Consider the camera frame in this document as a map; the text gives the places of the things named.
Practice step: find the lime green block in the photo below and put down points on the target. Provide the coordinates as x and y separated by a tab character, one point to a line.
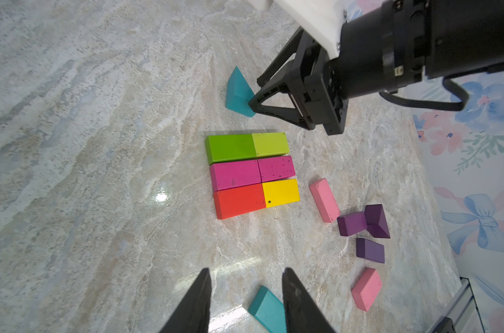
270	144

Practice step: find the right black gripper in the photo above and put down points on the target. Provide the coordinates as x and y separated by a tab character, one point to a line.
394	46

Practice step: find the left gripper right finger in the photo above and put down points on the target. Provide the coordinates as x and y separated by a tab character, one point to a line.
301	312

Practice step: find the yellow block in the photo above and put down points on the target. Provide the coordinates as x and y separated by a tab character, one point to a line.
281	192

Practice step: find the purple block lower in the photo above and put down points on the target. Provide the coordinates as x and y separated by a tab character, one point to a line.
370	250

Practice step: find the teal triangle block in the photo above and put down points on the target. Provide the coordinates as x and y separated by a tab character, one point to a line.
238	94

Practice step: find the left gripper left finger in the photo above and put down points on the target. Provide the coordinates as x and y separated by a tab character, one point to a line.
193	312

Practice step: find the magenta block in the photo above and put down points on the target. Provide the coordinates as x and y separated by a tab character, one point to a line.
229	175
276	168

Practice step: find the purple triangle block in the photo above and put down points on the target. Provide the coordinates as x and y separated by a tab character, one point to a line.
377	224

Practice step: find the purple block upper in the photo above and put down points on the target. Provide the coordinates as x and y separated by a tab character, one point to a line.
352	224

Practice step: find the light pink upright block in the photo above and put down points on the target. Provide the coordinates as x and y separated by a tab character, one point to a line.
325	200

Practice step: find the teal rectangular block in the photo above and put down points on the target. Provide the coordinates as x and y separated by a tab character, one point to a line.
268	311

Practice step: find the red block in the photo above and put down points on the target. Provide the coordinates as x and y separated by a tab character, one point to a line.
239	201

